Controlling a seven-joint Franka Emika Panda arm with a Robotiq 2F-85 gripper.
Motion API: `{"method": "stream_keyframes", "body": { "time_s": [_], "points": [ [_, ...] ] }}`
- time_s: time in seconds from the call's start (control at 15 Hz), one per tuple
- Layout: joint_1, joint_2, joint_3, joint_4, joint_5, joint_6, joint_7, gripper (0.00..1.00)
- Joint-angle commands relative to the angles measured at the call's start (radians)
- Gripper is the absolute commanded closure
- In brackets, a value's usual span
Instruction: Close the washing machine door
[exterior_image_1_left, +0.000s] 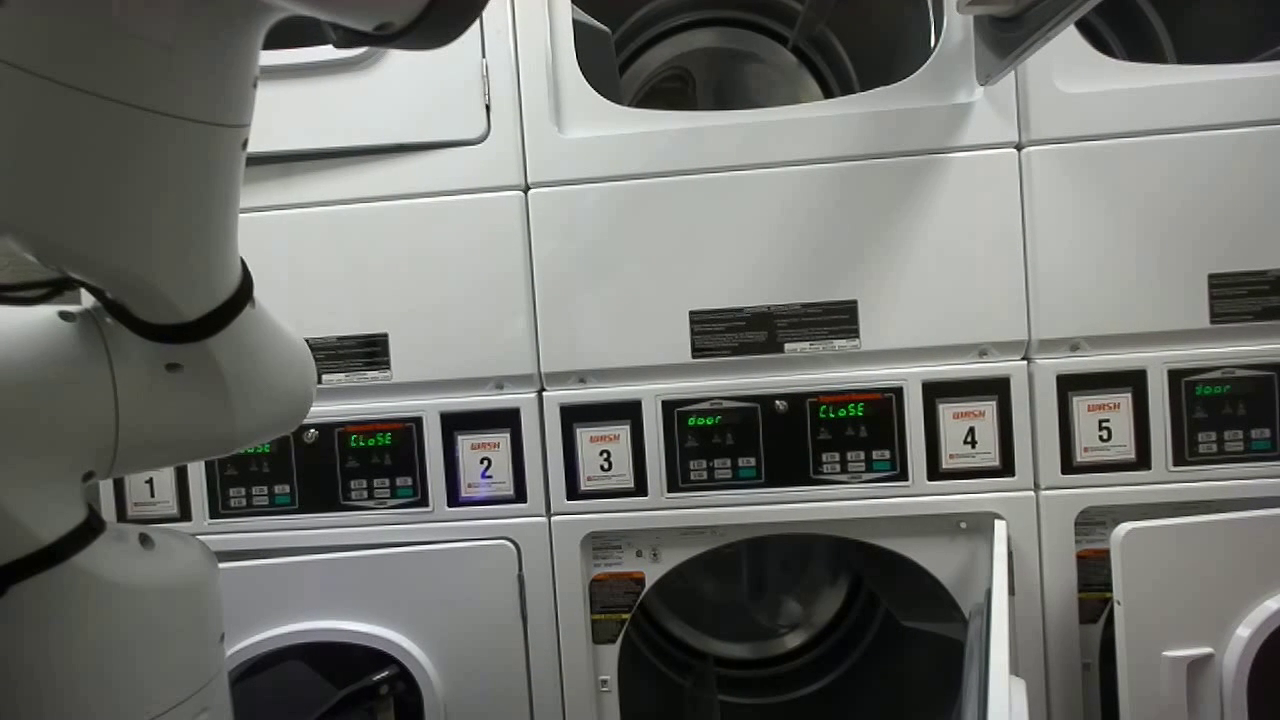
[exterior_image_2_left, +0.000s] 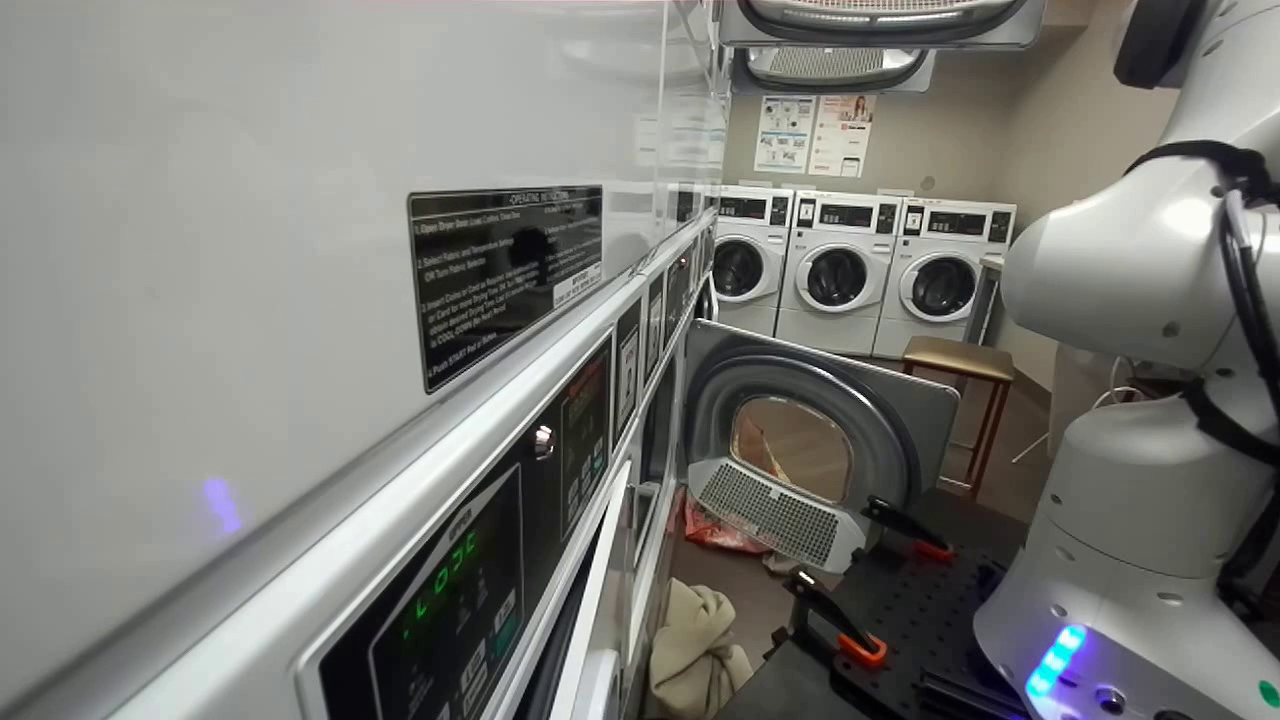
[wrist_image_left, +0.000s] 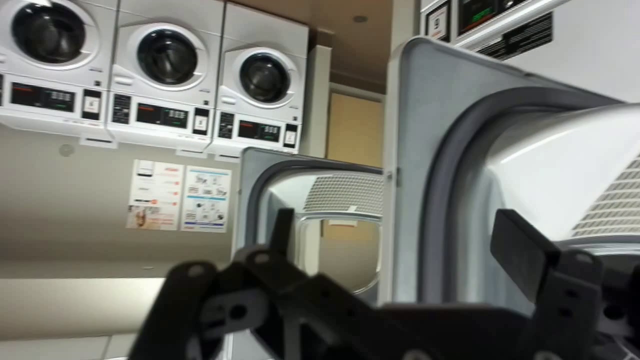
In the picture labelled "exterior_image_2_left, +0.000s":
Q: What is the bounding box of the black perforated mounting board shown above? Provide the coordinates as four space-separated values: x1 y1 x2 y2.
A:
783 533 1055 720

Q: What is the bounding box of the beige crumpled cloth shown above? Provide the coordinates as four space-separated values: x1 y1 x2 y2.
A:
646 574 756 720

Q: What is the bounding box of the dryer door with round window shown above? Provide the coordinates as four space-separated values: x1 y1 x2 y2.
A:
681 317 963 543

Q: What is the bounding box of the white red wall poster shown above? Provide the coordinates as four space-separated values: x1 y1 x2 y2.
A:
806 92 878 178

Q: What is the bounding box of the white blue wall poster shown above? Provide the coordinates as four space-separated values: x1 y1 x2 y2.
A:
751 92 819 178

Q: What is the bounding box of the black warning label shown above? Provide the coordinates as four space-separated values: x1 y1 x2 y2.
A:
402 178 607 394

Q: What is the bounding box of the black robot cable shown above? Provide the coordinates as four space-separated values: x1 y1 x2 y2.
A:
1124 137 1280 622

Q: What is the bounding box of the black clamp orange grip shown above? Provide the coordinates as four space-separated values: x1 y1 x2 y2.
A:
780 569 897 676
855 493 958 569

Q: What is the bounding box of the stacked dryer numbered 2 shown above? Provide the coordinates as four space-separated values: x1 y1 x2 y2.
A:
0 0 673 720

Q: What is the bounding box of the white dryer door black-ringed window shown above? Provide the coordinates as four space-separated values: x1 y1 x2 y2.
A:
716 0 1048 55

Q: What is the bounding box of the white front-load washer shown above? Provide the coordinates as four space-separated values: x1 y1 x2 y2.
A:
775 186 909 361
703 183 801 340
872 197 1021 363

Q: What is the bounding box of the dark gray base plate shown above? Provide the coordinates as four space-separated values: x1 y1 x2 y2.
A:
716 622 855 720

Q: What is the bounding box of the red patterned fabric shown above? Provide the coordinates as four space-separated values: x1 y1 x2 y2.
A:
676 493 775 560

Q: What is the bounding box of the black dryer control panel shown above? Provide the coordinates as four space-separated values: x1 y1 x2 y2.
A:
295 336 614 720

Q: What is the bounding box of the wooden side table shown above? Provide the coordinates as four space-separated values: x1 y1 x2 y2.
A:
899 331 1021 503

